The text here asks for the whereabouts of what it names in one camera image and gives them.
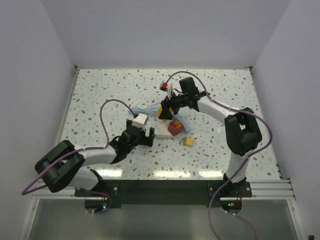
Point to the white triangular power strip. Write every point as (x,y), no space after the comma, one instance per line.
(161,131)

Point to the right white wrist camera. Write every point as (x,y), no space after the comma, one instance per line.
(168,88)

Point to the red square plug adapter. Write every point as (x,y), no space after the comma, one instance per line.
(175,127)

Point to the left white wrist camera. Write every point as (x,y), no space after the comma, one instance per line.
(140,121)

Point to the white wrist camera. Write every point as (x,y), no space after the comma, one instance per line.
(168,88)
(140,121)

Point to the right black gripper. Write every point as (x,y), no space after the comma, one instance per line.
(166,113)

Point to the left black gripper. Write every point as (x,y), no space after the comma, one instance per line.
(146,140)

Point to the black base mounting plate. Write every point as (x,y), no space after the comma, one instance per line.
(116,193)

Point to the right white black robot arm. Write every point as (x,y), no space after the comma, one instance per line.
(241,128)

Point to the light blue power strip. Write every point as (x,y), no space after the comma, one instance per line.
(186,127)

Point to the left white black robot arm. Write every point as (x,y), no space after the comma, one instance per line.
(63,166)

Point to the yellow cube socket adapter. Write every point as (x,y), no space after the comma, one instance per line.
(164,114)

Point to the aluminium table frame rail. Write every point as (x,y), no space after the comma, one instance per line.
(272,189)

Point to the small yellow plug adapter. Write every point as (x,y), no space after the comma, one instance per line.
(188,141)

